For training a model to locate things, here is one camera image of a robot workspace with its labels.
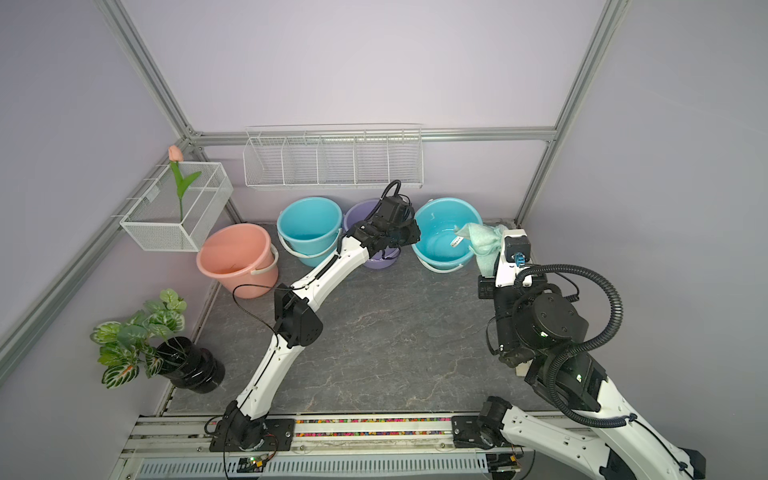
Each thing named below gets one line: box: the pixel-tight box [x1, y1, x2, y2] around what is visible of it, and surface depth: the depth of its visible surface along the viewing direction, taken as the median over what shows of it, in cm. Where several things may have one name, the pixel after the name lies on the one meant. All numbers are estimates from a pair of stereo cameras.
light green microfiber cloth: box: [455, 223, 508, 277], surface depth 54 cm
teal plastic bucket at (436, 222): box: [411, 197, 483, 273], surface depth 89 cm
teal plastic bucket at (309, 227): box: [277, 197, 343, 267], surface depth 102 cm
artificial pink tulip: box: [168, 145, 202, 222], surface depth 86 cm
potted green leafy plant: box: [90, 288, 225, 394], surface depth 68 cm
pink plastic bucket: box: [197, 223, 278, 299], surface depth 95 cm
